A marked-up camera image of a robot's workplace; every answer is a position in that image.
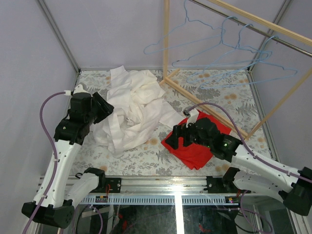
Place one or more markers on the metal hanging rod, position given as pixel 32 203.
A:
pixel 270 25

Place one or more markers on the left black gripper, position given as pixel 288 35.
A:
pixel 98 107

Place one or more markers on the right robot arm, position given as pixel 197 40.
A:
pixel 289 185

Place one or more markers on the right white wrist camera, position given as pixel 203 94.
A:
pixel 191 116

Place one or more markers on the cream white garment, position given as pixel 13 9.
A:
pixel 130 88

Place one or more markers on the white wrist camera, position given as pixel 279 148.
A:
pixel 78 89
pixel 191 116

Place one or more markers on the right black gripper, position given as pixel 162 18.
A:
pixel 179 131

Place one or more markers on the white button shirt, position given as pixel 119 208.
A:
pixel 130 126

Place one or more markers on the floral table mat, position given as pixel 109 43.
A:
pixel 151 158

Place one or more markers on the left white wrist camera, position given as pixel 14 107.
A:
pixel 78 89

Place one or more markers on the wooden rack frame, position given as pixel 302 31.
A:
pixel 167 77

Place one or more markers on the red shirt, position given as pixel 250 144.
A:
pixel 195 156

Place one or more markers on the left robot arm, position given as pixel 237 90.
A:
pixel 66 143

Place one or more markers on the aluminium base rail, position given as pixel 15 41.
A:
pixel 137 190

